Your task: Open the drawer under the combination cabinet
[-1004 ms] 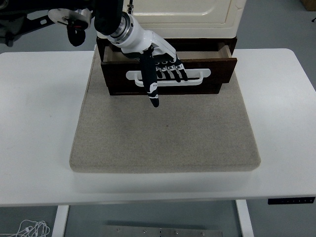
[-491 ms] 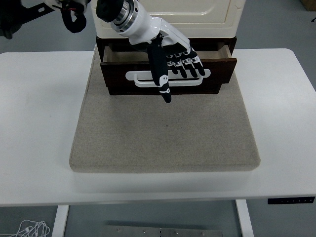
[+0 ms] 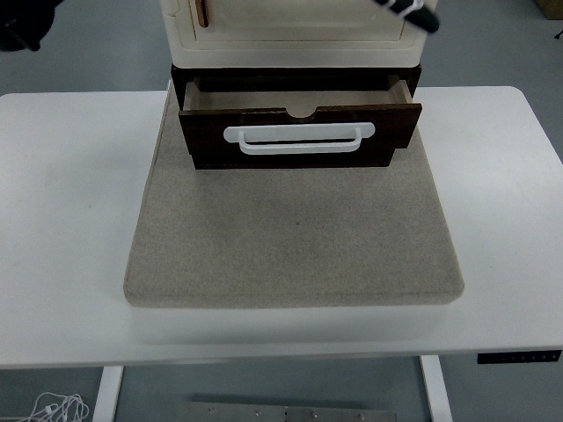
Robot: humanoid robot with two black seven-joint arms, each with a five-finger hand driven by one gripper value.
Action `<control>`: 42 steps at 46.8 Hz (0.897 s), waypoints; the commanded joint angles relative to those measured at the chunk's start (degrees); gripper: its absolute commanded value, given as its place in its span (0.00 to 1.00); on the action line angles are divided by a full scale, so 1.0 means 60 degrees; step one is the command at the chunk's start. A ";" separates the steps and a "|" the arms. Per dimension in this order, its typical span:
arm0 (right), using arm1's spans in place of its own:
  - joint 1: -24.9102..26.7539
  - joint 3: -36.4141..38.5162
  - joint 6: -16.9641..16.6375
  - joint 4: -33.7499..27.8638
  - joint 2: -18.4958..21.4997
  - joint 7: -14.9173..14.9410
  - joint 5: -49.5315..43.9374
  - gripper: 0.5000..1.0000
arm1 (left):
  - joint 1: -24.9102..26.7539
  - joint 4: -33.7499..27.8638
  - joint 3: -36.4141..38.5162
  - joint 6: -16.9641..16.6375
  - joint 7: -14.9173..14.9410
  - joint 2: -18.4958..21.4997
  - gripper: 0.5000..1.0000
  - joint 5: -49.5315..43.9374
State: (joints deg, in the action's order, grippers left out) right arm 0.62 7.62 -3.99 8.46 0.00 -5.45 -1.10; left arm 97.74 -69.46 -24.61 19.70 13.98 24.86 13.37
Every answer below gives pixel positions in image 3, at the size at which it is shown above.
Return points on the white and black hand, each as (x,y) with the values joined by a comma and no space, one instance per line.
(420,15)

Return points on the dark wooden drawer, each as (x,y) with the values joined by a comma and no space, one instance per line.
(206,127)

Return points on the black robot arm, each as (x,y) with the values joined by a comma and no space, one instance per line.
(22,22)

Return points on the cream plastic cabinet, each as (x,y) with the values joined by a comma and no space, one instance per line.
(290,53)

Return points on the dark wooden drawer housing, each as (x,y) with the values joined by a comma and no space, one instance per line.
(264,163)

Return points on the cardboard box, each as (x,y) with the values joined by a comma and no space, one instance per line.
(552,8)

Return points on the beige fabric mat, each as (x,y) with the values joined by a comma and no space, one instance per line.
(290,237)

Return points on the black table control panel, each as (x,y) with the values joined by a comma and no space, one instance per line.
(519,357)

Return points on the white table leg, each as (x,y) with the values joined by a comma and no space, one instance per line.
(436,391)
(107,395)

